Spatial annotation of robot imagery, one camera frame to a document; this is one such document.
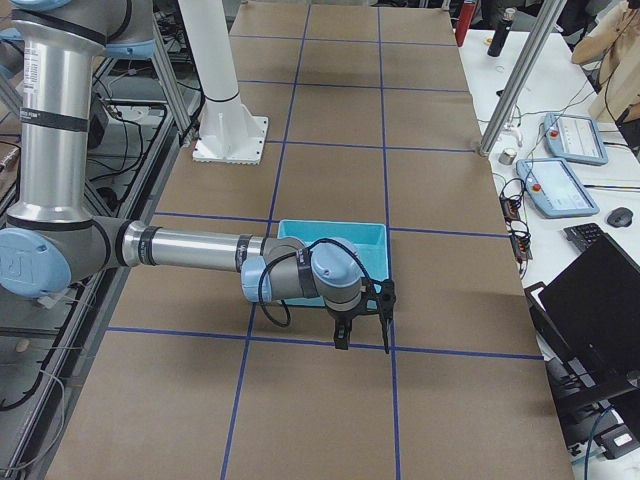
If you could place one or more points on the black keyboard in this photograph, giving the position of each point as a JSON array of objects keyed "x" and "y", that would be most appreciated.
[{"x": 584, "y": 235}]

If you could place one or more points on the small silver metal cylinder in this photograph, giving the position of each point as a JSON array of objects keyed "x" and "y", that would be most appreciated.
[{"x": 508, "y": 156}]

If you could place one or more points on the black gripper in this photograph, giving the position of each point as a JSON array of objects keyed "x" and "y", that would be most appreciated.
[{"x": 342, "y": 318}]

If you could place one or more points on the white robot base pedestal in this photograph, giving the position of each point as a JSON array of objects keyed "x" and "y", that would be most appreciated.
[{"x": 228, "y": 132}]

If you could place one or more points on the near teach pendant tablet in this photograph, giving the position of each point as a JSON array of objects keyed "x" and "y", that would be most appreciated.
[{"x": 554, "y": 188}]

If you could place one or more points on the aluminium frame post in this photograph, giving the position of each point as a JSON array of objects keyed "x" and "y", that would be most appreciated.
[{"x": 533, "y": 46}]

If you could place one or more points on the teach pendant tablet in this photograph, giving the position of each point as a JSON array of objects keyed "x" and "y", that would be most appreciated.
[
  {"x": 554, "y": 188},
  {"x": 574, "y": 138}
]

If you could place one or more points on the black bottle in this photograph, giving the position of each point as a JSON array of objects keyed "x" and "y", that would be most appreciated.
[{"x": 501, "y": 32}]

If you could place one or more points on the far teach pendant tablet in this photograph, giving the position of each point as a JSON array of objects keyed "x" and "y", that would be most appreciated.
[{"x": 574, "y": 138}]

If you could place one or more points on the black power strip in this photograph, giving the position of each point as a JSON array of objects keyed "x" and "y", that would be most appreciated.
[{"x": 517, "y": 229}]

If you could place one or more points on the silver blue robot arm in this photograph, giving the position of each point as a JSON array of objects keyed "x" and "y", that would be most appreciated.
[{"x": 65, "y": 226}]

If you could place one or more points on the red cylinder tube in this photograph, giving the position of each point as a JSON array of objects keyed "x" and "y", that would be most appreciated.
[{"x": 466, "y": 15}]

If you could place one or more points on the black laptop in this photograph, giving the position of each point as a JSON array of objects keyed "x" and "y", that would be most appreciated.
[{"x": 591, "y": 315}]

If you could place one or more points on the black computer mouse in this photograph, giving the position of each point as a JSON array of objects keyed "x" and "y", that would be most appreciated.
[{"x": 620, "y": 217}]

